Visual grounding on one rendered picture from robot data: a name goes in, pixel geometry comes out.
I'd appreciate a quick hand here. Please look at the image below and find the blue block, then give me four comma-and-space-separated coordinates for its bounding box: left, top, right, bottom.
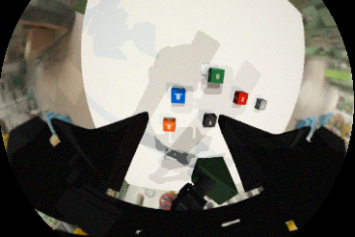
171, 88, 185, 103

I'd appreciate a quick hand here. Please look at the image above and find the orange block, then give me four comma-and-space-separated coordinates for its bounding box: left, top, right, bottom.
162, 117, 175, 132

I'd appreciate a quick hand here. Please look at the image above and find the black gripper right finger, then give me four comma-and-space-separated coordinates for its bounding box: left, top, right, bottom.
217, 115, 312, 193

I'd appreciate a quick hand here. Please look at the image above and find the small red block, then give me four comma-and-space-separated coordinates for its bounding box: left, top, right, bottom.
233, 92, 248, 105

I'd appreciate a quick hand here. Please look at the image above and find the green block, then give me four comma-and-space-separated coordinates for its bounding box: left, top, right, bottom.
208, 68, 225, 84

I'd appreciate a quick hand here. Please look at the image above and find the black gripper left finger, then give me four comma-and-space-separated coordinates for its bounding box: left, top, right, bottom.
51, 112, 150, 193

